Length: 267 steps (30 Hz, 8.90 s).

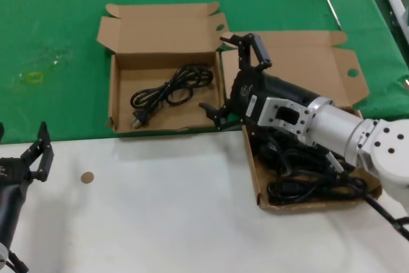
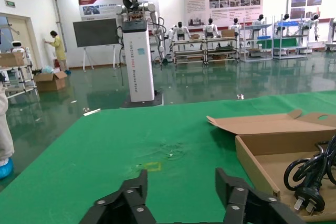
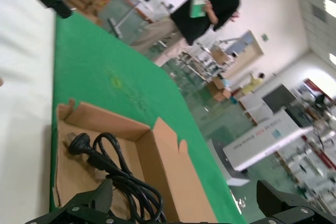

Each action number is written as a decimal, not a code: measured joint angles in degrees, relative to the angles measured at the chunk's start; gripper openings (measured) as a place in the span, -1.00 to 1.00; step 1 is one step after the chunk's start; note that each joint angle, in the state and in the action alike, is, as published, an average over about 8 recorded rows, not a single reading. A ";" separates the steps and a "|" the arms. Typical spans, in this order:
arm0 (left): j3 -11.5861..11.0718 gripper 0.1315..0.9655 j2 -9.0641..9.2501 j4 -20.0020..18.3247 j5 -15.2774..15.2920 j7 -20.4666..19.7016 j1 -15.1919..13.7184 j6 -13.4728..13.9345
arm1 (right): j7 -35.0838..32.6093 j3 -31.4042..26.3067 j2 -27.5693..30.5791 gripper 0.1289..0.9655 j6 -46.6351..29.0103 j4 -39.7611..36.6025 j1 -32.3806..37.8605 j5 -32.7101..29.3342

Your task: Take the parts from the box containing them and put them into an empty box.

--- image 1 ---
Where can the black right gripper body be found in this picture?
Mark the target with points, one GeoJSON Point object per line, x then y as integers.
{"type": "Point", "coordinates": [274, 86]}

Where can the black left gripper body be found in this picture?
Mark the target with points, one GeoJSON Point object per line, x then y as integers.
{"type": "Point", "coordinates": [11, 174]}

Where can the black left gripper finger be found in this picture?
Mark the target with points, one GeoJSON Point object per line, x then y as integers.
{"type": "Point", "coordinates": [43, 158]}
{"type": "Point", "coordinates": [2, 134]}

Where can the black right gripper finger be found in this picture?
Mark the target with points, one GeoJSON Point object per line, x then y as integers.
{"type": "Point", "coordinates": [223, 119]}
{"type": "Point", "coordinates": [262, 52]}

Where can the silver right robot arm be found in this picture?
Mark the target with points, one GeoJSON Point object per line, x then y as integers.
{"type": "Point", "coordinates": [338, 126]}

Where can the open brown cardboard box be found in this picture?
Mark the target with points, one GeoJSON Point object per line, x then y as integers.
{"type": "Point", "coordinates": [303, 62]}
{"type": "Point", "coordinates": [143, 52]}

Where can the round brown cardboard disc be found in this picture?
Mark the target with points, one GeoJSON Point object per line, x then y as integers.
{"type": "Point", "coordinates": [87, 177]}

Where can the green table cloth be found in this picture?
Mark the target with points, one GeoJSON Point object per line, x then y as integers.
{"type": "Point", "coordinates": [48, 14]}

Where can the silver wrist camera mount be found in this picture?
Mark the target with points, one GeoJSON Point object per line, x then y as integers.
{"type": "Point", "coordinates": [274, 110]}

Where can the grey metal frame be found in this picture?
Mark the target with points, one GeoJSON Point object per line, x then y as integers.
{"type": "Point", "coordinates": [396, 4]}

